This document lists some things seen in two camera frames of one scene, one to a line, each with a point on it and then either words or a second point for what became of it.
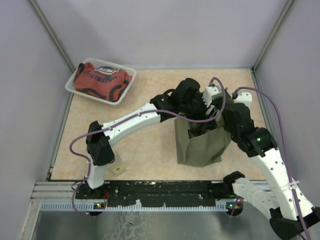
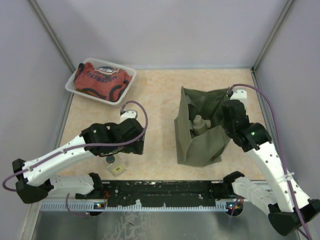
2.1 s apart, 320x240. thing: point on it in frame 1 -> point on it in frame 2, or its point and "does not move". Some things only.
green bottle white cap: [219, 120] -> [199, 126]
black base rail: [177, 192] does not move
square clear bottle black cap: [117, 167] does not move
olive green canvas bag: [203, 149] does not move
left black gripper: [203, 115] -> [135, 147]
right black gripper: [228, 125] does not move
